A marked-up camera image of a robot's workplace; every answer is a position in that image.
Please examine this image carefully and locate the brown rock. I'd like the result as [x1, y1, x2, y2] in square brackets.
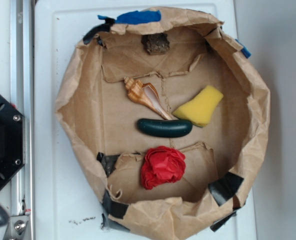
[141, 33, 170, 56]

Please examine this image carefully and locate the dark green toy cucumber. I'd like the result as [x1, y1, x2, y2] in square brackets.
[136, 118, 193, 138]

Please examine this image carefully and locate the brown paper bag bin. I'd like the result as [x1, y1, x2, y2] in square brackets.
[55, 7, 271, 240]

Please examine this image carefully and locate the tan conch seashell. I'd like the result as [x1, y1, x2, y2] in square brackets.
[123, 77, 174, 120]

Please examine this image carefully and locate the red crumpled paper ball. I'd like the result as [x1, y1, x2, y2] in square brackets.
[140, 146, 186, 190]

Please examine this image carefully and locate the yellow sponge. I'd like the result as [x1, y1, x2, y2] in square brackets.
[172, 85, 224, 127]

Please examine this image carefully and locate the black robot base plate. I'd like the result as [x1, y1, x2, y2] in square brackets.
[0, 95, 24, 191]

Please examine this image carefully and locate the aluminium extrusion rail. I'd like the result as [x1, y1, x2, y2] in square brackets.
[10, 0, 36, 240]

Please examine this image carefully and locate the metal corner bracket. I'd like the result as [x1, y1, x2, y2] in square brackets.
[3, 215, 31, 240]

